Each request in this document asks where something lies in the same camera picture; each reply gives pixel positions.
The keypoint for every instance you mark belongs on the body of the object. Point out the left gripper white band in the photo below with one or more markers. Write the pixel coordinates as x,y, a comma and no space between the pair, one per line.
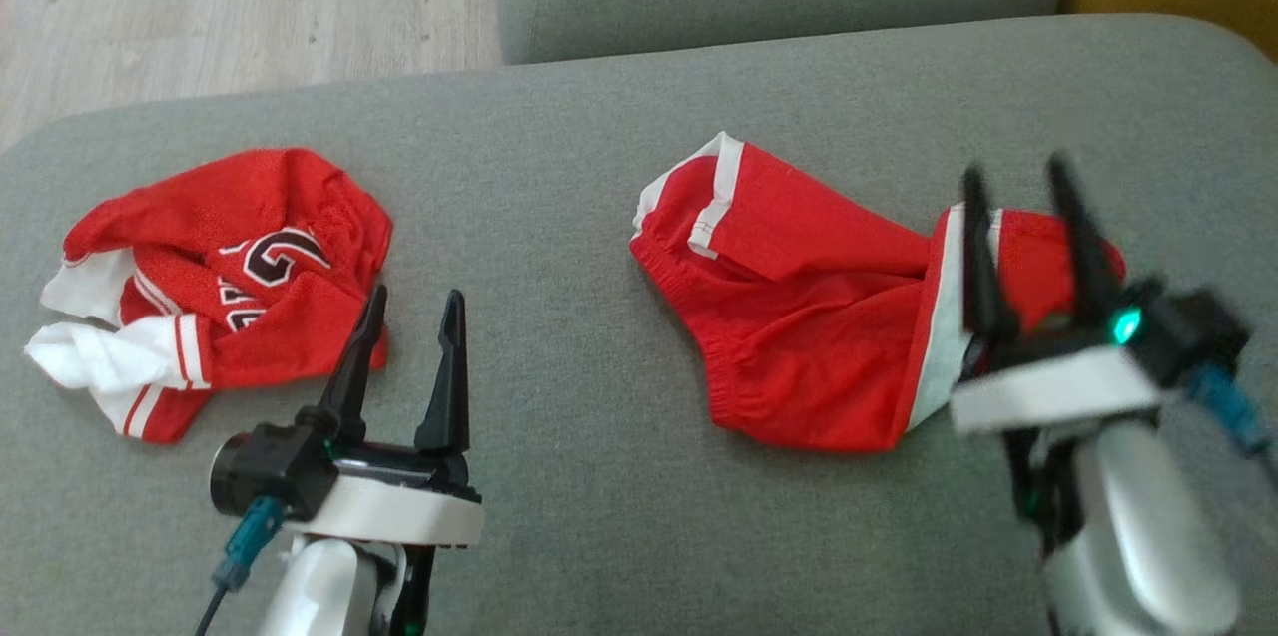
399,511

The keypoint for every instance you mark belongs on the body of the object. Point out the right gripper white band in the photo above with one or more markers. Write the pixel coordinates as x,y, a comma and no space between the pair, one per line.
1058,386

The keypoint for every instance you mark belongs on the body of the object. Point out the red shorts white stripe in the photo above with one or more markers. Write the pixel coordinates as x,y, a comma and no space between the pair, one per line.
819,317

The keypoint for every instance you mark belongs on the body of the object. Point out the red basketball jersey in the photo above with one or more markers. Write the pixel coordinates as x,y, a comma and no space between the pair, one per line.
260,207

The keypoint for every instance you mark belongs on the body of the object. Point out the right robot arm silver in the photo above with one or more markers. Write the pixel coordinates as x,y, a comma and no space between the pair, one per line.
1138,536

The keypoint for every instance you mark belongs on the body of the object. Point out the grey sofa seat cushion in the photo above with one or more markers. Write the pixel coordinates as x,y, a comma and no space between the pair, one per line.
599,516

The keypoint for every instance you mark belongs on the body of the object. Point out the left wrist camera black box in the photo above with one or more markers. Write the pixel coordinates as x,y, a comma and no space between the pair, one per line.
270,466

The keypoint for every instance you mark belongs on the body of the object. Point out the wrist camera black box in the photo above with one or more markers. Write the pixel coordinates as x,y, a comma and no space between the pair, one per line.
270,466
1198,331

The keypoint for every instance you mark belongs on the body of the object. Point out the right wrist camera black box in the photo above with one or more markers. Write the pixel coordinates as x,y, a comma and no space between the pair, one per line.
1198,331

